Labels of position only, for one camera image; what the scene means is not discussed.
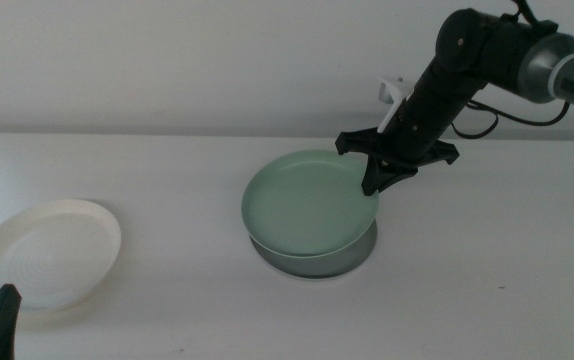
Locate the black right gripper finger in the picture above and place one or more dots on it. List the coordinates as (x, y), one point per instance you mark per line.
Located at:
(394, 172)
(372, 177)

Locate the green shallow bowl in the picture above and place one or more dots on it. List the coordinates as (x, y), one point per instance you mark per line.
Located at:
(307, 205)

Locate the white shallow bowl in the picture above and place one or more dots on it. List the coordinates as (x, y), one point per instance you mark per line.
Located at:
(47, 255)

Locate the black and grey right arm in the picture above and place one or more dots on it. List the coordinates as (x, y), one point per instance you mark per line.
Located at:
(542, 70)

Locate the grey shallow bowl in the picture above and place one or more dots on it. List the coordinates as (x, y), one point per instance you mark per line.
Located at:
(317, 267)

